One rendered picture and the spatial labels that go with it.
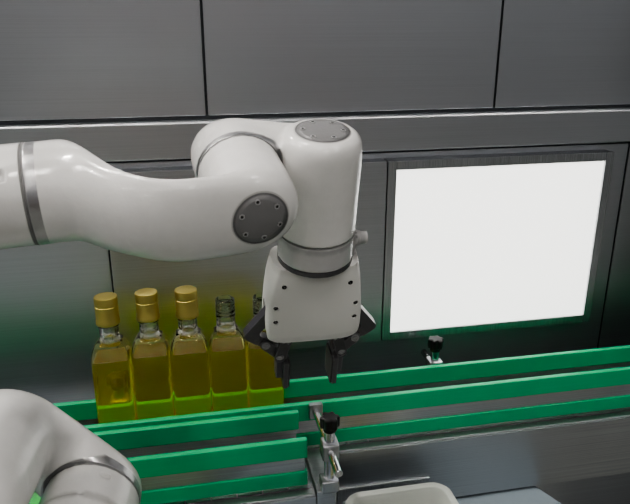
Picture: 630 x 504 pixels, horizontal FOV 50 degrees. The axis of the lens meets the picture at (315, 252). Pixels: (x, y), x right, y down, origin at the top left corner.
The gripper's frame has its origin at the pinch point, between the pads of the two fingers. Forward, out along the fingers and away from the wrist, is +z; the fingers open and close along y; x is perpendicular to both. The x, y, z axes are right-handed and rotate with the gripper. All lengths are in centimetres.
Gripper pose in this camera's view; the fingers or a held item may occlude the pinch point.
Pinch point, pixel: (308, 365)
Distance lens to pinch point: 76.6
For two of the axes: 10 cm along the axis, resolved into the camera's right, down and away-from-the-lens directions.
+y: -9.8, 0.6, -1.8
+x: 1.9, 5.6, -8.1
